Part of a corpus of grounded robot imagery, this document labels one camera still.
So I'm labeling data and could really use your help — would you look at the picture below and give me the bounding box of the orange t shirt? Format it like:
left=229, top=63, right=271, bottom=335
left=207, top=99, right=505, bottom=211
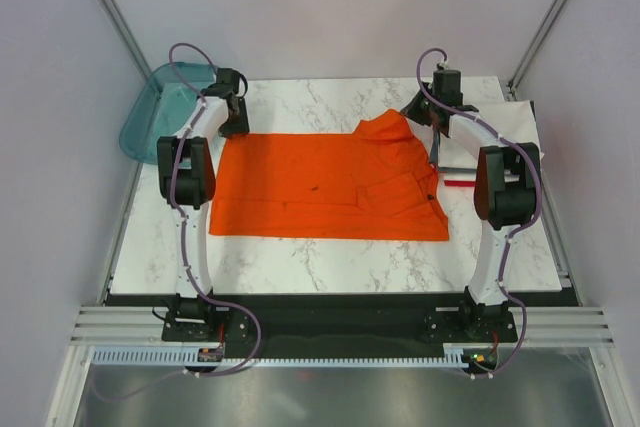
left=209, top=109, right=449, bottom=242

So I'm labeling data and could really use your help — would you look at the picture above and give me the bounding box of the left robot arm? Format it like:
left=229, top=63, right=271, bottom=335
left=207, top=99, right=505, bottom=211
left=156, top=68, right=249, bottom=342

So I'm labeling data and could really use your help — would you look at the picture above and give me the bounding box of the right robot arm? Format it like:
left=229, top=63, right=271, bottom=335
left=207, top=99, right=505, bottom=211
left=401, top=65, right=541, bottom=341

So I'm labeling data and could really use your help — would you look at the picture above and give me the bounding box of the teal plastic bin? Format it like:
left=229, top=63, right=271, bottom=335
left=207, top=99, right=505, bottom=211
left=119, top=62, right=214, bottom=165

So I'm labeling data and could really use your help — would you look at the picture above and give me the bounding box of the white folded t shirt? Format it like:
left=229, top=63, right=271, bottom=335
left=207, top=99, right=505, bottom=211
left=437, top=101, right=541, bottom=170

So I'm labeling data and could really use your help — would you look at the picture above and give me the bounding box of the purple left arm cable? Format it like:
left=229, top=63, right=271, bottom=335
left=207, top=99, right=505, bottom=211
left=167, top=42, right=221, bottom=308

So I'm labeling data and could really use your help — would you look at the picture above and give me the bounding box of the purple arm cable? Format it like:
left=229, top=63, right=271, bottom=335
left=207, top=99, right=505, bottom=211
left=167, top=42, right=221, bottom=308
left=415, top=48, right=544, bottom=378

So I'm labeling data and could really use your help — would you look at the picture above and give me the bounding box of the right aluminium frame post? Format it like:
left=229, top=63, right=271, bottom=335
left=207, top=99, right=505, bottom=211
left=505, top=0, right=570, bottom=98

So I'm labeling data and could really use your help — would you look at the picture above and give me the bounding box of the aluminium frame post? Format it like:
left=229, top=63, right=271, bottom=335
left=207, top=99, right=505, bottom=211
left=505, top=0, right=570, bottom=98
left=98, top=0, right=152, bottom=79

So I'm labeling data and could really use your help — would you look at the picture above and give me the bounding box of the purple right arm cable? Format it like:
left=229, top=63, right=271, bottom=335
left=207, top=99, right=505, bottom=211
left=415, top=48, right=544, bottom=378

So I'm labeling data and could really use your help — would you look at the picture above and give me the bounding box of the left aluminium frame post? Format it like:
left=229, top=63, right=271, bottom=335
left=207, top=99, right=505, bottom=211
left=98, top=0, right=152, bottom=79

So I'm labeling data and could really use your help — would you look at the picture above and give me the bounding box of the right aluminium side rail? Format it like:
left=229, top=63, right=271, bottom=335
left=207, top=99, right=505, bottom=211
left=502, top=89, right=581, bottom=298

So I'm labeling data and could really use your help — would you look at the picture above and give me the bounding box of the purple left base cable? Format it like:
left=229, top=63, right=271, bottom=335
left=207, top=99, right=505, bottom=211
left=92, top=299, right=265, bottom=404

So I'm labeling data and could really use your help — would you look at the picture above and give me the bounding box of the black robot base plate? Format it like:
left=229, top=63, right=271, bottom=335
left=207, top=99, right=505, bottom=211
left=190, top=293, right=518, bottom=358

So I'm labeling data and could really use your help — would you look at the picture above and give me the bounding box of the front aluminium cross rail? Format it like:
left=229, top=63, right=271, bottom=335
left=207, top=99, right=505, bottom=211
left=71, top=306, right=613, bottom=347

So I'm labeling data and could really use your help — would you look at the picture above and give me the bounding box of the white slotted cable duct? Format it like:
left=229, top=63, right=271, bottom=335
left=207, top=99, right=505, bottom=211
left=90, top=344, right=499, bottom=368

